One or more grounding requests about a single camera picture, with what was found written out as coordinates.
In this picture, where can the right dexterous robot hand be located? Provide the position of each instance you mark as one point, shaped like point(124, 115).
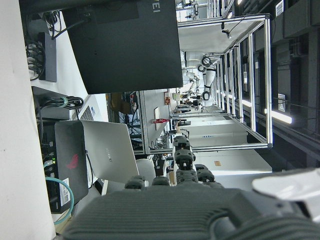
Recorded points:
point(180, 212)

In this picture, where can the white chair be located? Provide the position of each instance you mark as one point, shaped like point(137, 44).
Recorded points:
point(146, 168)

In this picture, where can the black mini computer red logo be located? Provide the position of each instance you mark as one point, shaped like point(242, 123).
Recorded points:
point(71, 160)

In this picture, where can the silver keyboard laptop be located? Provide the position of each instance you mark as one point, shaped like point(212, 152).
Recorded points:
point(86, 110)

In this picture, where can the white humanoid robot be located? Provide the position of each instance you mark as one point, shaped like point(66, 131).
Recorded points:
point(200, 70)

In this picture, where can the black computer monitor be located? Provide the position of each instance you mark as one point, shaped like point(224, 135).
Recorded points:
point(130, 47)

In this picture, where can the black usb hub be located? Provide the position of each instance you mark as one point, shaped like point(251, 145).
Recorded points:
point(48, 57)

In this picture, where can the aluminium frame cage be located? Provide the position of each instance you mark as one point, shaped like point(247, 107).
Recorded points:
point(250, 82)

